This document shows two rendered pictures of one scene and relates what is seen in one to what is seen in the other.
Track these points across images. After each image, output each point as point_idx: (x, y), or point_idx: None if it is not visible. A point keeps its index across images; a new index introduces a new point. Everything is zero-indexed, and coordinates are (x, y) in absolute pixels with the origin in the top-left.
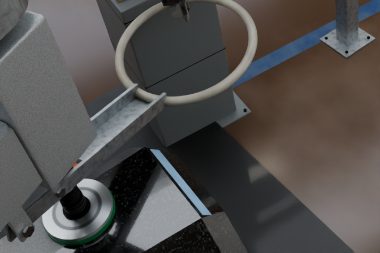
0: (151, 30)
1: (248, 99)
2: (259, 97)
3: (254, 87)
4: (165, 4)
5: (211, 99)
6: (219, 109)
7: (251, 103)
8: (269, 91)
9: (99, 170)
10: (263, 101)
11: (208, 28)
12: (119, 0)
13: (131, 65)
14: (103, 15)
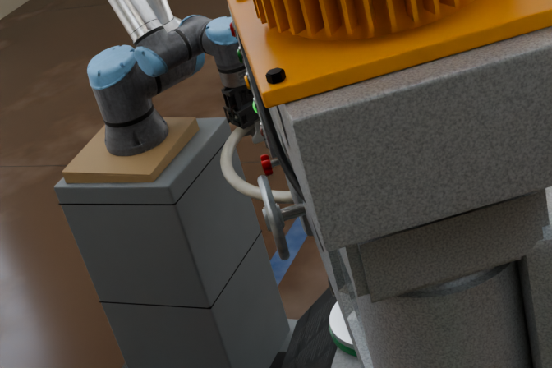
0: (199, 210)
1: (291, 314)
2: (301, 305)
3: (284, 301)
4: (245, 126)
5: (268, 315)
6: (277, 330)
7: (299, 315)
8: (306, 295)
9: (314, 327)
10: (310, 305)
11: (242, 201)
12: (152, 178)
13: (170, 294)
14: (94, 253)
